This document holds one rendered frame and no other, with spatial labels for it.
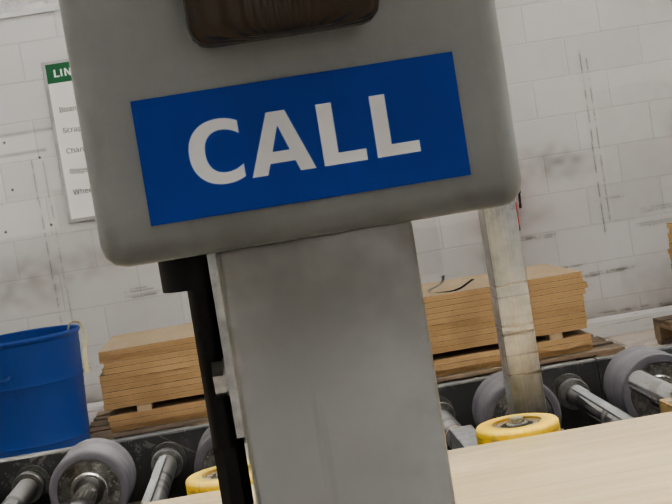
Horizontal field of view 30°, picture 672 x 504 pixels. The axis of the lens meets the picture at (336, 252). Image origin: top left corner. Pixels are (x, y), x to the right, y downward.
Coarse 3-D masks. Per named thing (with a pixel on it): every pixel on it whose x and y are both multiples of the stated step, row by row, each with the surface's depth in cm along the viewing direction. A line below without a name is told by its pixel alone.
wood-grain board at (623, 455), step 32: (480, 448) 114; (512, 448) 112; (544, 448) 110; (576, 448) 108; (608, 448) 106; (640, 448) 105; (480, 480) 103; (512, 480) 101; (544, 480) 99; (576, 480) 98; (608, 480) 96; (640, 480) 95
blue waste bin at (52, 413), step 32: (0, 352) 554; (32, 352) 556; (64, 352) 567; (0, 384) 556; (32, 384) 557; (64, 384) 566; (0, 416) 560; (32, 416) 558; (64, 416) 565; (0, 448) 562; (32, 448) 559
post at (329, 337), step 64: (256, 256) 22; (320, 256) 22; (384, 256) 22; (192, 320) 23; (256, 320) 22; (320, 320) 22; (384, 320) 22; (256, 384) 22; (320, 384) 22; (384, 384) 22; (256, 448) 22; (320, 448) 22; (384, 448) 22
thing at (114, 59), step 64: (64, 0) 20; (128, 0) 20; (384, 0) 20; (448, 0) 20; (128, 64) 20; (192, 64) 20; (256, 64) 20; (320, 64) 20; (128, 128) 20; (512, 128) 20; (128, 192) 20; (384, 192) 20; (448, 192) 20; (512, 192) 20; (128, 256) 20; (192, 256) 20
